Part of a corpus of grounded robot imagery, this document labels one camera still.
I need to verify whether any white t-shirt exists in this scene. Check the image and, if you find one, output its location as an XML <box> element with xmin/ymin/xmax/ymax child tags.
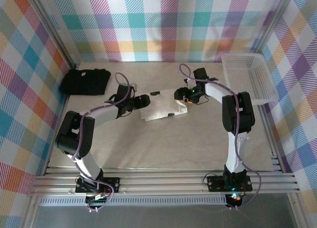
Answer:
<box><xmin>140</xmin><ymin>88</ymin><xmax>190</xmax><ymax>122</ymax></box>

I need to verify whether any black folded t-shirt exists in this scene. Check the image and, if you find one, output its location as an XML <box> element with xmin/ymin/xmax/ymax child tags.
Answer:
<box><xmin>60</xmin><ymin>68</ymin><xmax>111</xmax><ymax>96</ymax></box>

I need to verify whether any white perforated plastic basket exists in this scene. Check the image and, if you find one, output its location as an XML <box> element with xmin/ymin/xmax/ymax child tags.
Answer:
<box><xmin>221</xmin><ymin>53</ymin><xmax>280</xmax><ymax>106</ymax></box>

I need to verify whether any green circuit board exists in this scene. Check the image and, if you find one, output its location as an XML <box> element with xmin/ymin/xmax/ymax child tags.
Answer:
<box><xmin>85</xmin><ymin>192</ymin><xmax>111</xmax><ymax>207</ymax></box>

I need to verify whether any black controller with lit LED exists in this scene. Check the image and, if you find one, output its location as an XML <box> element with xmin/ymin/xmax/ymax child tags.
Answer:
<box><xmin>226</xmin><ymin>192</ymin><xmax>245</xmax><ymax>208</ymax></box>

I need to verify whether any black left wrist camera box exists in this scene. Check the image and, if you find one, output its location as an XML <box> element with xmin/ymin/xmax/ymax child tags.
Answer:
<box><xmin>115</xmin><ymin>82</ymin><xmax>137</xmax><ymax>100</ymax></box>

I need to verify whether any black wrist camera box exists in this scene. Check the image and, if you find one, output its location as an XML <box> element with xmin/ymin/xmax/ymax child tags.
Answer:
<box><xmin>184</xmin><ymin>67</ymin><xmax>216</xmax><ymax>88</ymax></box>
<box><xmin>115</xmin><ymin>82</ymin><xmax>137</xmax><ymax>100</ymax></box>

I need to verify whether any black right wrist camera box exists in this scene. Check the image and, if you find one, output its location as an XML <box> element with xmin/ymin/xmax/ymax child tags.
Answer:
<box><xmin>184</xmin><ymin>67</ymin><xmax>216</xmax><ymax>88</ymax></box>

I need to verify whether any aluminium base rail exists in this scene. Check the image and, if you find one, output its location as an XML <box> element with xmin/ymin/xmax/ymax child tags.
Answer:
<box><xmin>29</xmin><ymin>165</ymin><xmax>301</xmax><ymax>197</ymax></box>

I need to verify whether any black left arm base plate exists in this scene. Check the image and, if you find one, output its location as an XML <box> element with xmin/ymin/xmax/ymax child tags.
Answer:
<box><xmin>75</xmin><ymin>176</ymin><xmax>121</xmax><ymax>193</ymax></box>

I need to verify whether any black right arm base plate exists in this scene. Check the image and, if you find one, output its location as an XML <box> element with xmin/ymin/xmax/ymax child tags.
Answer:
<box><xmin>207</xmin><ymin>174</ymin><xmax>253</xmax><ymax>193</ymax></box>

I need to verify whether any grey slotted cable duct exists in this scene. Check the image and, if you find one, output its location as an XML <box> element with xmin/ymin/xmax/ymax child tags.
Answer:
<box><xmin>39</xmin><ymin>197</ymin><xmax>227</xmax><ymax>207</ymax></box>

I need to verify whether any aluminium frame post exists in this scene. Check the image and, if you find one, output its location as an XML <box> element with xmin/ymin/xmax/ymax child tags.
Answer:
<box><xmin>24</xmin><ymin>0</ymin><xmax>80</xmax><ymax>68</ymax></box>
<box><xmin>250</xmin><ymin>0</ymin><xmax>297</xmax><ymax>54</ymax></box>

